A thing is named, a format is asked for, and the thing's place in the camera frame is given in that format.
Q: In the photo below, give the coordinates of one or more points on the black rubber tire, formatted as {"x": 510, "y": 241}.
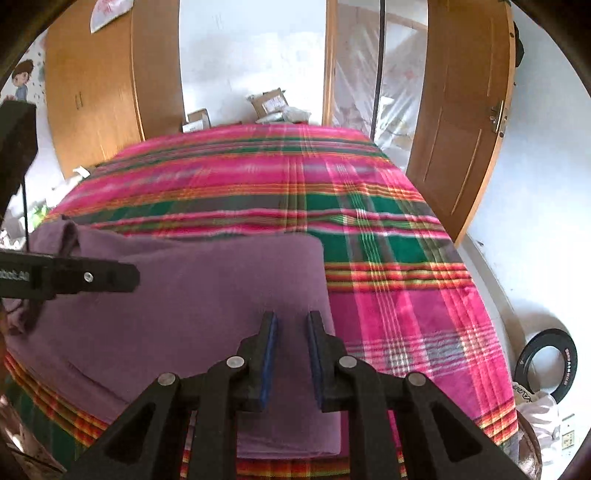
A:
{"x": 549, "y": 360}

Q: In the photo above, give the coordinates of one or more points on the purple fleece garment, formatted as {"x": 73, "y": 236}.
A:
{"x": 194, "y": 304}

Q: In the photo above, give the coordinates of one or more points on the cartoon children wall sticker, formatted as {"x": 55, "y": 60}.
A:
{"x": 27, "y": 81}

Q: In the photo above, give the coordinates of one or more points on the white open cardboard box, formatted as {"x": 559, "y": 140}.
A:
{"x": 196, "y": 121}

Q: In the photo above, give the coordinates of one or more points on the wooden door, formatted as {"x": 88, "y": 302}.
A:
{"x": 467, "y": 92}

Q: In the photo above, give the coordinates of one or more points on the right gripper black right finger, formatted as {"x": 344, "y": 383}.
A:
{"x": 399, "y": 427}

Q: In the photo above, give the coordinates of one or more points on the pink green plaid bedspread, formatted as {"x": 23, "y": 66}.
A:
{"x": 401, "y": 297}

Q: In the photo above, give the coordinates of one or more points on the plastic curtain with zipper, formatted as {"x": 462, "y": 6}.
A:
{"x": 380, "y": 58}

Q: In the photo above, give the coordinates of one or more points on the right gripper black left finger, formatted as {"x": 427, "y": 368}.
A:
{"x": 190, "y": 422}

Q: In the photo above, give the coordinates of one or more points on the wooden wardrobe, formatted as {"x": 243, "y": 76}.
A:
{"x": 113, "y": 88}

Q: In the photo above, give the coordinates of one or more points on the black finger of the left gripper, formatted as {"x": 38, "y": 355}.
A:
{"x": 75, "y": 275}

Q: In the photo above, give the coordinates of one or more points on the white plastic bag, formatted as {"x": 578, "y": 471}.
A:
{"x": 106, "y": 11}

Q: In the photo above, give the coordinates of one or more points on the brown cardboard box with label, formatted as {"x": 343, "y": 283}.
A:
{"x": 268, "y": 102}

